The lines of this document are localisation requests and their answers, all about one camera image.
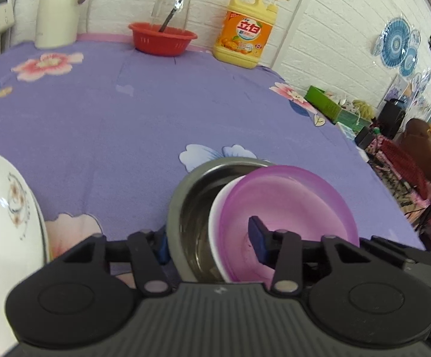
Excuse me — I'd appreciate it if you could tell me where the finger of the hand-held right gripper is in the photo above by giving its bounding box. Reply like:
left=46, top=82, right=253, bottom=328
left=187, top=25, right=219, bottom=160
left=371, top=235, right=431, bottom=268

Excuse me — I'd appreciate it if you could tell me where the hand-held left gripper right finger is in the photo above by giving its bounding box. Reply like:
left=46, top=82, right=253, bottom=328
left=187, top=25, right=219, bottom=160
left=248, top=216, right=383, bottom=294

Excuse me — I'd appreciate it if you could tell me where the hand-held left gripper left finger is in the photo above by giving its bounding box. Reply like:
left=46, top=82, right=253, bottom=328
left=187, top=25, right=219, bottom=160
left=61, top=227, right=173, bottom=294

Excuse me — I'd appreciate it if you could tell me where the white ceramic bowl red pattern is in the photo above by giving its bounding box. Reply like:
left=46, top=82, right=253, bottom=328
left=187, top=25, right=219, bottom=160
left=208, top=176, right=246, bottom=282

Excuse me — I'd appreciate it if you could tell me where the stainless steel bowl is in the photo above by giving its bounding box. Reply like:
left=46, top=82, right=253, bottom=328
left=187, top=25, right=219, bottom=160
left=166, top=157, right=276, bottom=283

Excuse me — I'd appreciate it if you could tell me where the purple plastic bowl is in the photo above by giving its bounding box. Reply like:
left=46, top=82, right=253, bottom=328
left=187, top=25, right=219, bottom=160
left=217, top=165, right=360, bottom=290

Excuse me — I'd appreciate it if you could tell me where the red knitted cloth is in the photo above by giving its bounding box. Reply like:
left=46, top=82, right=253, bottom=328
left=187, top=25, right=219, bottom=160
left=368, top=134, right=430, bottom=203

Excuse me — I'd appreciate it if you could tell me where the brown rounded object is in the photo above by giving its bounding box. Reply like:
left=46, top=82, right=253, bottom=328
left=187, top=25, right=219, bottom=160
left=394, top=118, right=431, bottom=183

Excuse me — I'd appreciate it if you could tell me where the black speaker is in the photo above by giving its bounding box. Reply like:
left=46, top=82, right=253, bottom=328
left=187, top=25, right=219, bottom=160
left=381, top=98, right=406, bottom=138

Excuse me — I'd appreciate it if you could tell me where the purple floral tablecloth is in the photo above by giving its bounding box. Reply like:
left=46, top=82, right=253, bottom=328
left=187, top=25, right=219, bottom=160
left=0, top=33, right=428, bottom=294

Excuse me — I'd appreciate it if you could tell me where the beige fuzzy object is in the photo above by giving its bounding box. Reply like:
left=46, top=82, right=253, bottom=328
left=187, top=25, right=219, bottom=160
left=351, top=99, right=376, bottom=120

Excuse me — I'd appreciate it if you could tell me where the green box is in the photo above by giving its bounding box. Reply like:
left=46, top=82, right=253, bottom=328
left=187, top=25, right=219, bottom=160
left=305, top=85, right=372, bottom=125

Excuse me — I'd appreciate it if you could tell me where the medium blue paper fan decoration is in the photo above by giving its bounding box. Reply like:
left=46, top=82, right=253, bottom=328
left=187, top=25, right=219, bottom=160
left=399, top=46, right=419, bottom=79

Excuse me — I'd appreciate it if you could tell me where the yellow detergent bottle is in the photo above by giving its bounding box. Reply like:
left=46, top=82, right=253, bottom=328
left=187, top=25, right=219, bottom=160
left=213, top=0, right=291, bottom=70

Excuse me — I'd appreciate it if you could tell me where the red plastic basket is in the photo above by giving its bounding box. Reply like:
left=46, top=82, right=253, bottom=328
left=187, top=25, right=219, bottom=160
left=128, top=22, right=197, bottom=57

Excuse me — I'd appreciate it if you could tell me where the large blue paper fan decoration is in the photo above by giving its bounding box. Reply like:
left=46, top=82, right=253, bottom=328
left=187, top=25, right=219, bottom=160
left=379, top=17, right=413, bottom=69

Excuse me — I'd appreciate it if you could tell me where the black stick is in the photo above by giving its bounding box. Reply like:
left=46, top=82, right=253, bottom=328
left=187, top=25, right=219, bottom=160
left=158, top=0, right=201, bottom=33

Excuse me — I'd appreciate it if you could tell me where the clear glass jar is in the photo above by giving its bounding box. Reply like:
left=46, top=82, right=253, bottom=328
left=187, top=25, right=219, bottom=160
left=150, top=0, right=198, bottom=32

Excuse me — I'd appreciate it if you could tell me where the white kettle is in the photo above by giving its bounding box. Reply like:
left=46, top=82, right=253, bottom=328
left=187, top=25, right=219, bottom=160
left=34, top=0, right=99, bottom=50

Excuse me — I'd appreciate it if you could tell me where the white wall pipe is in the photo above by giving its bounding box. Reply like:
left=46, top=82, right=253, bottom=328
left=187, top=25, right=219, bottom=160
left=271, top=0, right=316, bottom=69

